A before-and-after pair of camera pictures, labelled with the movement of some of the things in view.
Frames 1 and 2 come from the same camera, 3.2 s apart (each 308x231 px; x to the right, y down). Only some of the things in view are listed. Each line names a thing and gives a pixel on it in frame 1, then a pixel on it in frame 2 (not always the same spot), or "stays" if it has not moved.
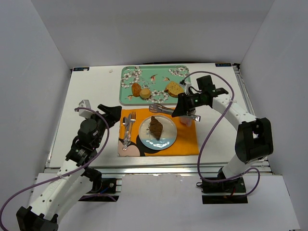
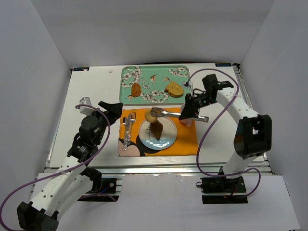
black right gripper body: [185, 104] stays
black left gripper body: [106, 115] stays
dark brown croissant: [155, 127] stays
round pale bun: [145, 93] -> [148, 116]
